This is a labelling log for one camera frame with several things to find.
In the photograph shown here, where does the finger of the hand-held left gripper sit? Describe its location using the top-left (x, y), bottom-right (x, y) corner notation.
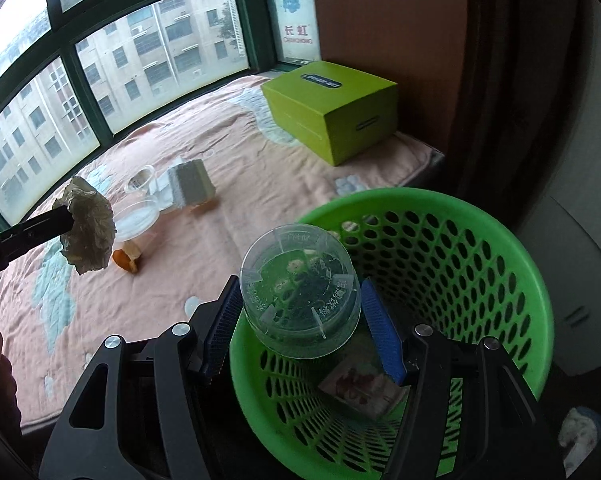
top-left (0, 207), bottom-right (76, 281)

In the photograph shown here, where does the white plastic lid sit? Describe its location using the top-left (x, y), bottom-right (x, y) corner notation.
top-left (113, 199), bottom-right (160, 242)

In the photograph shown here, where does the white cabinet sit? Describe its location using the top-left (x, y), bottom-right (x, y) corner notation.
top-left (517, 0), bottom-right (601, 376)

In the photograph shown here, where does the beige apartment building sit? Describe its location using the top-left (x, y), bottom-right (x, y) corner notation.
top-left (0, 0), bottom-right (251, 221)

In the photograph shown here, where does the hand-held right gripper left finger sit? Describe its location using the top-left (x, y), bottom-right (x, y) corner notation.
top-left (39, 275), bottom-right (244, 480)

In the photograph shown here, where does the red white printed packet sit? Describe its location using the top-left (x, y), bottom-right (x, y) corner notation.
top-left (317, 360), bottom-right (408, 421)

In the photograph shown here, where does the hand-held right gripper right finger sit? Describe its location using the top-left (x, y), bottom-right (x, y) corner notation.
top-left (359, 277), bottom-right (566, 480)

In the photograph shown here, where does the pink printed blanket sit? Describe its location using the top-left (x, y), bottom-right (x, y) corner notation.
top-left (0, 72), bottom-right (443, 428)

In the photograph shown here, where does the orange peel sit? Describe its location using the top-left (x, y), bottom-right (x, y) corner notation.
top-left (113, 242), bottom-right (142, 273)

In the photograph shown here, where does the clear plastic cup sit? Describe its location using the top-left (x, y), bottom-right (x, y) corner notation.
top-left (240, 225), bottom-right (363, 360)
top-left (125, 165), bottom-right (156, 196)

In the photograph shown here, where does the paper wad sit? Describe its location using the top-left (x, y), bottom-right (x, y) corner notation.
top-left (52, 176), bottom-right (117, 276)

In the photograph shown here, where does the green cardboard box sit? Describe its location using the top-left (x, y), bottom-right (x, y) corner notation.
top-left (260, 60), bottom-right (399, 167)

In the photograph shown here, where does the white window poster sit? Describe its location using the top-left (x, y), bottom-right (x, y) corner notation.
top-left (263, 0), bottom-right (321, 61)

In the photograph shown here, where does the dark curtain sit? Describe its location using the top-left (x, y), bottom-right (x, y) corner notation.
top-left (450, 0), bottom-right (596, 211)

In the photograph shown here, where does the white cloth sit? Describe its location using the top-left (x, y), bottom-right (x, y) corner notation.
top-left (557, 406), bottom-right (601, 476)

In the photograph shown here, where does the dark green window frame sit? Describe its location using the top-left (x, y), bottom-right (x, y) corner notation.
top-left (0, 0), bottom-right (321, 231)

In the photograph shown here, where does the green plastic basket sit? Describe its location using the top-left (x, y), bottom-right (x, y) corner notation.
top-left (229, 187), bottom-right (555, 480)

